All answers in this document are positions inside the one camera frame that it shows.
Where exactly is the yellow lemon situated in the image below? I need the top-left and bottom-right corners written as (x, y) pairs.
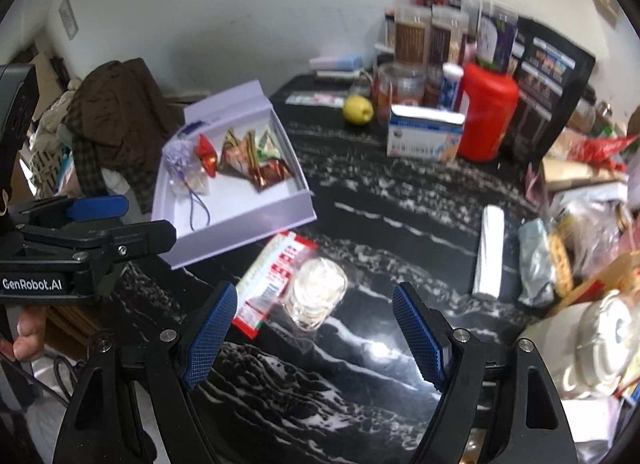
top-left (342, 96), bottom-right (375, 126)

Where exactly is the green triangular sachet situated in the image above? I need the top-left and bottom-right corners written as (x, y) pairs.
top-left (259, 128), bottom-right (282, 156)

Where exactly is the purple and white packet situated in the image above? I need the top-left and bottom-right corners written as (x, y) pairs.
top-left (477, 0), bottom-right (519, 75)

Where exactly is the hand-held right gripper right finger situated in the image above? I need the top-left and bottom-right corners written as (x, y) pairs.
top-left (392, 282), bottom-right (578, 464)

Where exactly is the red plastic bag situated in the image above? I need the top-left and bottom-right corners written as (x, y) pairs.
top-left (564, 135), bottom-right (639, 165)

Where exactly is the lavender organza pouch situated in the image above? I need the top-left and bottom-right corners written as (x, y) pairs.
top-left (162, 138), bottom-right (213, 231)

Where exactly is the pink and blue power bank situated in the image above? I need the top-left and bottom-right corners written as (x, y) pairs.
top-left (308, 54), bottom-right (364, 72)

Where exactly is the white and blue bottle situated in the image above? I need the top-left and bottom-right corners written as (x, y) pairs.
top-left (441, 63), bottom-right (466, 112)

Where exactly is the black display box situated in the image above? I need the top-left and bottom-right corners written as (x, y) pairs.
top-left (502, 18), bottom-right (597, 165)

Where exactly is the cream fluffy cloth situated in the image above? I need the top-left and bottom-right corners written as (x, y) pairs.
top-left (32, 90), bottom-right (77, 135)

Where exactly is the red plastic canister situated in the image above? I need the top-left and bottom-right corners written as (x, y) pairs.
top-left (455, 60), bottom-right (520, 163)

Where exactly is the white and blue carton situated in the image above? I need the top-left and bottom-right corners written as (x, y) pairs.
top-left (386, 104), bottom-right (466, 163)

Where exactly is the small wall frame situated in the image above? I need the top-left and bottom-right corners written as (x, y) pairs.
top-left (58, 0), bottom-right (79, 40)

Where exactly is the brown quilted blanket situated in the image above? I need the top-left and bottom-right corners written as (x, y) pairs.
top-left (64, 58), bottom-right (184, 215)

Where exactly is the dark red sachet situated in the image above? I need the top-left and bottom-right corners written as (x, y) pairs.
top-left (249, 160), bottom-right (292, 193)

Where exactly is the glass jar with orange contents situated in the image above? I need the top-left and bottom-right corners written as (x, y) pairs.
top-left (377, 64), bottom-right (427, 127)

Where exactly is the red and white packet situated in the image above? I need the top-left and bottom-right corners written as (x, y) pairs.
top-left (234, 231), bottom-right (320, 340)

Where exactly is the red triangular sachet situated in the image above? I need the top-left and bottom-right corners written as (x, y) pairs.
top-left (195, 133), bottom-right (219, 177)

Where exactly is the pale blue plastic packet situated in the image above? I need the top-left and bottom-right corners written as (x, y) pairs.
top-left (517, 217), bottom-right (557, 307)

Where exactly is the white roll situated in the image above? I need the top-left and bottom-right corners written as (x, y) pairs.
top-left (471, 204), bottom-right (505, 301)

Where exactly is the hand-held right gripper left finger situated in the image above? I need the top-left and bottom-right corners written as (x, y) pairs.
top-left (52, 282), bottom-right (238, 464)

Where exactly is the brown pink triangular sachet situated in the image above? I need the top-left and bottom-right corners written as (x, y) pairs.
top-left (219, 130), bottom-right (262, 178)

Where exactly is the lavender gift box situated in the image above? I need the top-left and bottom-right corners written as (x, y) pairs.
top-left (150, 80), bottom-right (317, 270)

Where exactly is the person's left hand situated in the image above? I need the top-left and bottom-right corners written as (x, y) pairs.
top-left (0, 306), bottom-right (48, 363)

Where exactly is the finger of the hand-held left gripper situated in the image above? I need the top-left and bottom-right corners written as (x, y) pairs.
top-left (22, 221), bottom-right (177, 295)
top-left (10, 195), bottom-right (130, 230)

